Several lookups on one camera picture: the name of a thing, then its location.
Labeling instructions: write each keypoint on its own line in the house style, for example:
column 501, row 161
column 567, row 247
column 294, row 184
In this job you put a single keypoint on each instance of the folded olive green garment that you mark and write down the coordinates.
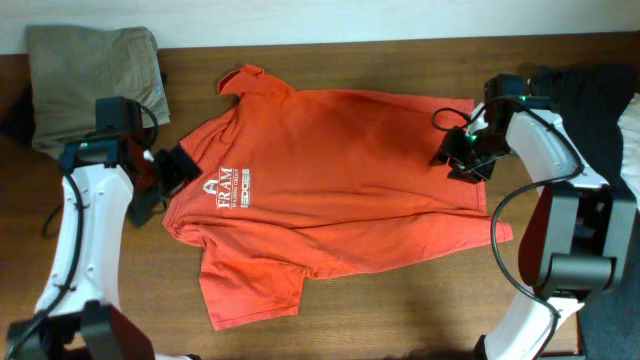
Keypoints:
column 71, row 67

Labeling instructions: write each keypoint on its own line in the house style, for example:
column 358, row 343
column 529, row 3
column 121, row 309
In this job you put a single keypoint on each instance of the dark garment at right edge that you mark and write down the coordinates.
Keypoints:
column 591, row 100

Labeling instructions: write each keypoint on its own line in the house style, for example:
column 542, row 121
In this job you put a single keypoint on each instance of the orange printed t-shirt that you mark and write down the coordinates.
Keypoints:
column 318, row 184

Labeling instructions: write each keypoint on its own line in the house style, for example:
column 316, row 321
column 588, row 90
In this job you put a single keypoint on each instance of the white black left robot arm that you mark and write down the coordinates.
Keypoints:
column 110, row 176

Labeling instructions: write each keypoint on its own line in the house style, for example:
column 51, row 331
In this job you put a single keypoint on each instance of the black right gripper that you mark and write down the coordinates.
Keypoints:
column 467, row 172

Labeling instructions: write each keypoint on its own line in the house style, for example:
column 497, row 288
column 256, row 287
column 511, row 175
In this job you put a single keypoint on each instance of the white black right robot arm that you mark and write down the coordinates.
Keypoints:
column 564, row 128

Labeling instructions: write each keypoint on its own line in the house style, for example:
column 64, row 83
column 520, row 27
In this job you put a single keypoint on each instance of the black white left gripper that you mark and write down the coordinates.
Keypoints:
column 179, row 165

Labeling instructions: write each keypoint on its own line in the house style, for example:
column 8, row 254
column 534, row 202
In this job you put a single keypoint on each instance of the folded black garment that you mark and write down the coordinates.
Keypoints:
column 17, row 120

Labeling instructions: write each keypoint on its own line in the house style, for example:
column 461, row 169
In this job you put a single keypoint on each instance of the white cloth at right edge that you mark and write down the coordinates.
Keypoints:
column 629, row 125

